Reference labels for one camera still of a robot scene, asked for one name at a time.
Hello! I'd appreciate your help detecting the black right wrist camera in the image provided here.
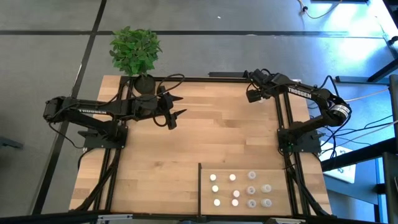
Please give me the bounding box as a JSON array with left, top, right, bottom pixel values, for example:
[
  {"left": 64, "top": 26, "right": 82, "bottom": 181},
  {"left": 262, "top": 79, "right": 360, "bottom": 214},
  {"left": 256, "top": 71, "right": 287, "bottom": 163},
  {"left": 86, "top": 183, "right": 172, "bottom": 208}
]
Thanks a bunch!
[{"left": 250, "top": 70, "right": 266, "bottom": 82}]

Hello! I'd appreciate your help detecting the black floor cable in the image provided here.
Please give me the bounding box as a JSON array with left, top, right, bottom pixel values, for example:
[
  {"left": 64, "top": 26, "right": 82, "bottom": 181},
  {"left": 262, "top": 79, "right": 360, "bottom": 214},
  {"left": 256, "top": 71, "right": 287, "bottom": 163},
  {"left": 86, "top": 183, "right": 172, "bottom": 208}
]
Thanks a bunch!
[{"left": 363, "top": 114, "right": 395, "bottom": 129}]

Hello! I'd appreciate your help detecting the green artificial plant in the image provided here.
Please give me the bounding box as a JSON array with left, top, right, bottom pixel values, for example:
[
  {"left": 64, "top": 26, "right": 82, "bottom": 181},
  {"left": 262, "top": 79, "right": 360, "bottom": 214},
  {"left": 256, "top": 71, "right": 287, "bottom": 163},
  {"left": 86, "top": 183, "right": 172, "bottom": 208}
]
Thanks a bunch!
[{"left": 108, "top": 26, "right": 164, "bottom": 77}]

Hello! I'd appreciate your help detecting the black plant pot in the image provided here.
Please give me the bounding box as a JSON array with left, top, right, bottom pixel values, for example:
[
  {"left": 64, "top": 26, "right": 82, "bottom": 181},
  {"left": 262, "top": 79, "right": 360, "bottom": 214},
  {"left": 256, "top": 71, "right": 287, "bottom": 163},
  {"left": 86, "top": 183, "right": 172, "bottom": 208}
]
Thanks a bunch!
[{"left": 133, "top": 73, "right": 157, "bottom": 96}]

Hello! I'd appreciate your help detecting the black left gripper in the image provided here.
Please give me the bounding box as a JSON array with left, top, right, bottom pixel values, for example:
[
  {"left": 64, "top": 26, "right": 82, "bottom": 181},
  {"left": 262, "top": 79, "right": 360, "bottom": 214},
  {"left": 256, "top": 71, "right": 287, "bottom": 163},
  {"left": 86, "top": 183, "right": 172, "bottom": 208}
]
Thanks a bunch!
[{"left": 155, "top": 93, "right": 188, "bottom": 131}]

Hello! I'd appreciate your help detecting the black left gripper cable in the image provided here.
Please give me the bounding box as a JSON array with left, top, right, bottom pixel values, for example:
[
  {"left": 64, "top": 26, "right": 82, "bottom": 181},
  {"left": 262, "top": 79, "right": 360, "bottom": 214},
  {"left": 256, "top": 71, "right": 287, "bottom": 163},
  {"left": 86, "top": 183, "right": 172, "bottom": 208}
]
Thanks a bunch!
[{"left": 152, "top": 73, "right": 186, "bottom": 128}]

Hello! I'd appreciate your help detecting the dark chair base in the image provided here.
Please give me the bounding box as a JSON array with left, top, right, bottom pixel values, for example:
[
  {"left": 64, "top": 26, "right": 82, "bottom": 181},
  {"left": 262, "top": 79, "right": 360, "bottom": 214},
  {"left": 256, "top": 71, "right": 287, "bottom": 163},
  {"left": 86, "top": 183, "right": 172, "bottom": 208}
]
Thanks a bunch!
[{"left": 0, "top": 136, "right": 24, "bottom": 151}]

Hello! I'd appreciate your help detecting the black aluminium table frame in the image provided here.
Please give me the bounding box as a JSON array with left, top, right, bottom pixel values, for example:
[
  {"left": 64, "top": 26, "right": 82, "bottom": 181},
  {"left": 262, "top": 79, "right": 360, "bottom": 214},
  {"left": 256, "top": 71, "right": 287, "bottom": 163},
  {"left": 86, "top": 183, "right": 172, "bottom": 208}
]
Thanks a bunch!
[{"left": 0, "top": 76, "right": 383, "bottom": 224}]

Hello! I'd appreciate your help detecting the beige cable with black plug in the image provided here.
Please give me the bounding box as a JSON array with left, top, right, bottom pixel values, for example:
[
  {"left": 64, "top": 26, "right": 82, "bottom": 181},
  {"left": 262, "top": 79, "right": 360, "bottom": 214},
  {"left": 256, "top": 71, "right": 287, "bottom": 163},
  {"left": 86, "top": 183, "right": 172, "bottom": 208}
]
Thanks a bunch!
[{"left": 294, "top": 0, "right": 346, "bottom": 21}]

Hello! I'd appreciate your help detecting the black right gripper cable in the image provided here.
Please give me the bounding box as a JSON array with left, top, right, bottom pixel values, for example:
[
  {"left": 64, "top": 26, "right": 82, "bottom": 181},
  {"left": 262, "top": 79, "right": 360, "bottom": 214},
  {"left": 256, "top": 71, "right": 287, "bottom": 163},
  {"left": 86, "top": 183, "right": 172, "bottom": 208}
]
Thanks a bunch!
[{"left": 315, "top": 74, "right": 340, "bottom": 98}]

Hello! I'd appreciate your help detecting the black desk beam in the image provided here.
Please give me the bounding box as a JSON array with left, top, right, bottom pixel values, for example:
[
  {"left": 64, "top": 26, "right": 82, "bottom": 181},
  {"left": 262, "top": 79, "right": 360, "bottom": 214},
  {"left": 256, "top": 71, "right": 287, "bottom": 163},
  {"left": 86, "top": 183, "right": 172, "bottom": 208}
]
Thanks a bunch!
[{"left": 322, "top": 136, "right": 398, "bottom": 172}]

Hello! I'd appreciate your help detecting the beige extension cable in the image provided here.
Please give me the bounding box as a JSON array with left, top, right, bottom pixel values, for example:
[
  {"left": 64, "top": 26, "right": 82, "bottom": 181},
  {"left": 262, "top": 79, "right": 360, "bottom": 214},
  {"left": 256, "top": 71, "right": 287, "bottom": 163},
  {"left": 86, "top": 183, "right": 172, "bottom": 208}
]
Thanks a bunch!
[{"left": 344, "top": 88, "right": 390, "bottom": 103}]

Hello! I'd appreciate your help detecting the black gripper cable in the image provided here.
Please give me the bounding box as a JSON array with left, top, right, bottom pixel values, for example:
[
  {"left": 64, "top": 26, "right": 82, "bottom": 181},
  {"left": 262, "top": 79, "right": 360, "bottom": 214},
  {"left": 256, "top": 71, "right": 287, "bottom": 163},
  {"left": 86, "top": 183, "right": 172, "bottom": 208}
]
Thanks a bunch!
[
  {"left": 315, "top": 74, "right": 340, "bottom": 98},
  {"left": 152, "top": 73, "right": 186, "bottom": 128}
]

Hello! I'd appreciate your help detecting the white paper with blue print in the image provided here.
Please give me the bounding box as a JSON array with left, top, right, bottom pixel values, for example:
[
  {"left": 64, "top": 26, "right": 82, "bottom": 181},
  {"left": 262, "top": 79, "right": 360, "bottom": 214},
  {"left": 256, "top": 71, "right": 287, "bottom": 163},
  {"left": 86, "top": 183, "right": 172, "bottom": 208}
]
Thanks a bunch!
[{"left": 320, "top": 146, "right": 357, "bottom": 184}]

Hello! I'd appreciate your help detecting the pale floor cable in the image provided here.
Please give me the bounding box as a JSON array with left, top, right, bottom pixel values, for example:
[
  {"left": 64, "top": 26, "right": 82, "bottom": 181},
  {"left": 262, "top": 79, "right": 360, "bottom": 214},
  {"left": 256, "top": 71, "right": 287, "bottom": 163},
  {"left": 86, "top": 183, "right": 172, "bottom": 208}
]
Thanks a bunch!
[{"left": 337, "top": 119, "right": 398, "bottom": 147}]

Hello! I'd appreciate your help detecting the black bar device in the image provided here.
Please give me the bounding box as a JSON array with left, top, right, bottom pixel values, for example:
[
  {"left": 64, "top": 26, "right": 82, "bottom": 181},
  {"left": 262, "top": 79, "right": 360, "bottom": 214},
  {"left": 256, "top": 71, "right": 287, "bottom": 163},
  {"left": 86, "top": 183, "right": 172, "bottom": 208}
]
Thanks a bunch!
[{"left": 208, "top": 70, "right": 251, "bottom": 79}]

